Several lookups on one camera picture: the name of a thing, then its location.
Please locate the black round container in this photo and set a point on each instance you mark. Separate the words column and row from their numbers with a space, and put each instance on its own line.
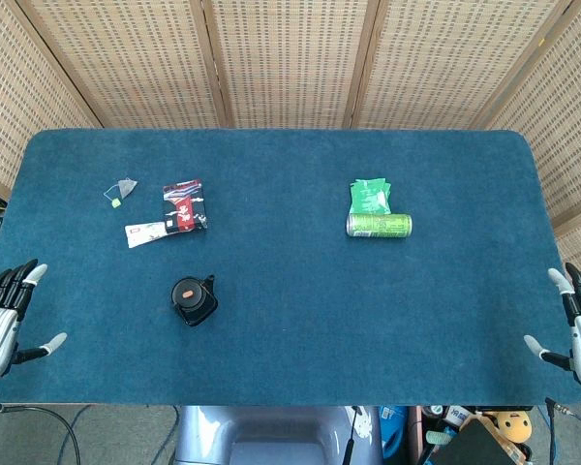
column 201, row 312

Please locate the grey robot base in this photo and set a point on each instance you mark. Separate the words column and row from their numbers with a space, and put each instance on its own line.
column 271, row 436

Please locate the yellow plush toy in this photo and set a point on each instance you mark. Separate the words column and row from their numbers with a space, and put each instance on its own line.
column 513, row 426

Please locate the black notebook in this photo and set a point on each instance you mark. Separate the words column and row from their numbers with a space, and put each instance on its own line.
column 474, row 445

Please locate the white red sachet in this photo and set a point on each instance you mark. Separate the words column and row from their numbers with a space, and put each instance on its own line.
column 143, row 234

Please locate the grey tea bag green tag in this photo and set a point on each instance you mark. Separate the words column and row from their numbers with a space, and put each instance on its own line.
column 124, row 187

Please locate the blue box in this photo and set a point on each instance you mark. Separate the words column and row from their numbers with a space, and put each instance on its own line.
column 392, row 431

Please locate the black red snack packet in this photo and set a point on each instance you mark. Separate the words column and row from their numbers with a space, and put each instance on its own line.
column 184, row 206

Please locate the green drink can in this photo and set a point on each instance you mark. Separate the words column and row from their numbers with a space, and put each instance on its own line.
column 378, row 225

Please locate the green foil packet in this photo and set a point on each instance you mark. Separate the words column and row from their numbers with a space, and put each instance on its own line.
column 368, row 196

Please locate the blue table cloth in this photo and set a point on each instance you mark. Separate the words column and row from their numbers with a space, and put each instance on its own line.
column 290, row 300

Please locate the woven folding screen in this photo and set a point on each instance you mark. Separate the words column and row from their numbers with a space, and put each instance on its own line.
column 290, row 58

